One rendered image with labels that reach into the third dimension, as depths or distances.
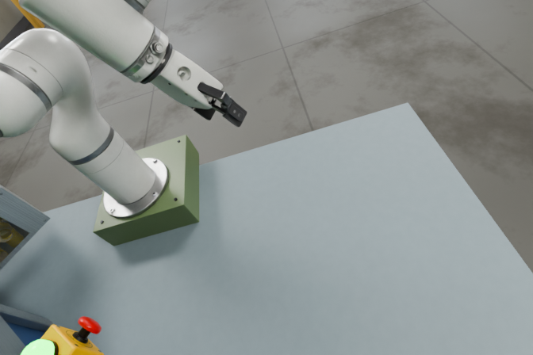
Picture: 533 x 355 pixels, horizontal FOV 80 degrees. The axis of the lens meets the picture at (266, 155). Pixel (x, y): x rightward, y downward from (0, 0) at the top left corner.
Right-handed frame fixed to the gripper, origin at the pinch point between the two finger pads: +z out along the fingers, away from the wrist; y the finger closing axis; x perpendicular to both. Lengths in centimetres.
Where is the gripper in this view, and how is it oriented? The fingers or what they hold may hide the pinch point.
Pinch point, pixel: (223, 113)
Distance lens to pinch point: 58.8
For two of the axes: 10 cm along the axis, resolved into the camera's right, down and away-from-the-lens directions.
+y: -6.8, -2.0, 7.1
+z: 5.9, 4.2, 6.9
